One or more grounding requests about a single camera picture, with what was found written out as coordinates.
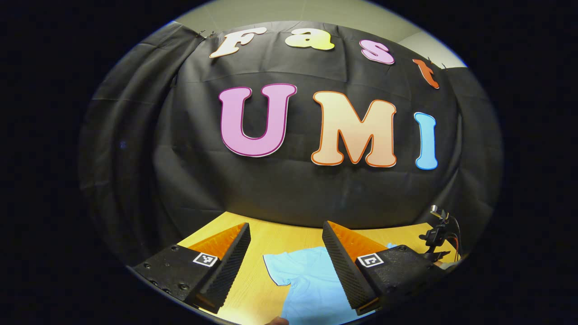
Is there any light blue T-shirt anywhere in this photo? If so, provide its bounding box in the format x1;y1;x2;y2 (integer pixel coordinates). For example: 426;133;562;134
263;243;398;325

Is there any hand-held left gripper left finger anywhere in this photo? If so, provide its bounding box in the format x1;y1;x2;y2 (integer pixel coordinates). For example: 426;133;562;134
131;222;252;314

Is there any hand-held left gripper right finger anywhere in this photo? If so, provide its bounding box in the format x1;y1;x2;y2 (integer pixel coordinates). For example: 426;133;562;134
322;221;445;316

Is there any black backdrop cloth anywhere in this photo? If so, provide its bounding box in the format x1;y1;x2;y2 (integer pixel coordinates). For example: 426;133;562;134
79;20;504;267

